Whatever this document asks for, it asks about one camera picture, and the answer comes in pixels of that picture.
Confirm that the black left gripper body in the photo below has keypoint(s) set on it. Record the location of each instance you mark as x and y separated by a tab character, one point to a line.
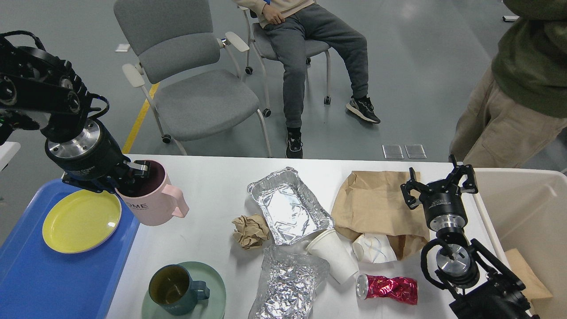
92	161

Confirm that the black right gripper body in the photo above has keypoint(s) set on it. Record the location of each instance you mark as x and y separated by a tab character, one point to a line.
443	210

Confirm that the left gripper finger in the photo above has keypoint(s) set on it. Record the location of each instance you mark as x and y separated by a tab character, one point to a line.
130	173

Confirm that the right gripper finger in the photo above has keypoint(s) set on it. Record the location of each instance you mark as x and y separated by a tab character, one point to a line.
461	179
412	184

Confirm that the pink mug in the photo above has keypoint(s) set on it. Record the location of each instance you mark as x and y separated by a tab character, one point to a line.
154	200

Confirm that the teal mug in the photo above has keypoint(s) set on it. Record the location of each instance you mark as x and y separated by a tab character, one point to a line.
173	289

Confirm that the light green plate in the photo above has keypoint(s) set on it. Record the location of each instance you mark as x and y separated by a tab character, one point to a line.
213	308

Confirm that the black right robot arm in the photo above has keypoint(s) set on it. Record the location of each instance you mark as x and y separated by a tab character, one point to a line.
481	285

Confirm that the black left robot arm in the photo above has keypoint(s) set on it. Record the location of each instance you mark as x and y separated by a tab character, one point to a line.
39	91

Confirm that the brown paper bag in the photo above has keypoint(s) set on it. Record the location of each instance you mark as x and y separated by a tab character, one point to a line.
371	202

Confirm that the metal floor plates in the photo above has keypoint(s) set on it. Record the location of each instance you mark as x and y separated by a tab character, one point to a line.
397	152

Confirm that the beige plastic bin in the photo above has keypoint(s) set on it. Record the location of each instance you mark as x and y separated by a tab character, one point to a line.
528	209

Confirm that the crushed white paper cup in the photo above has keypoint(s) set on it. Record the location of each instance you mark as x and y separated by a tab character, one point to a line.
373	248

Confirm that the yellow plate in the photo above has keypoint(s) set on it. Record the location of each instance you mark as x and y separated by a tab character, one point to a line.
81	221

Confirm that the crushed red can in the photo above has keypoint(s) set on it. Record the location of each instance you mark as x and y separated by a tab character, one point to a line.
401	289

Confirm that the white side table corner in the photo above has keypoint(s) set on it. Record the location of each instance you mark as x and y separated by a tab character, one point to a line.
7	151

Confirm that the standing person green hoodie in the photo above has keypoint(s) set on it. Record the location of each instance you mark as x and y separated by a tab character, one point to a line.
520	105

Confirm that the empty grey chair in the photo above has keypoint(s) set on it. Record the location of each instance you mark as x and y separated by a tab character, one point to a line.
172	36

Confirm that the aluminium foil tray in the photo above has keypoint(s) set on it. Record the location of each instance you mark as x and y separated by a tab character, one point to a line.
290	208

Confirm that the brown paper in bin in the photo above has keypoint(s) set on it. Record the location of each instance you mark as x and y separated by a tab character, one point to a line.
535	289

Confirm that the crumpled brown paper ball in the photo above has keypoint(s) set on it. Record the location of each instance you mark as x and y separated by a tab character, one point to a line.
250	231

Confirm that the blue plastic tray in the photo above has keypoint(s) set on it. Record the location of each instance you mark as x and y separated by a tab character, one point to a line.
38	283

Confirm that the crumpled aluminium foil sheet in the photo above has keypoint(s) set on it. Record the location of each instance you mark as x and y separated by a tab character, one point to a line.
288	284

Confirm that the occupied grey chair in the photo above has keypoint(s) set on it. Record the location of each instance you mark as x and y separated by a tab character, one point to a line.
259	43

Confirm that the seated person grey trousers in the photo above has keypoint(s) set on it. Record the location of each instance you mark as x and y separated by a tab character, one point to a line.
288	24

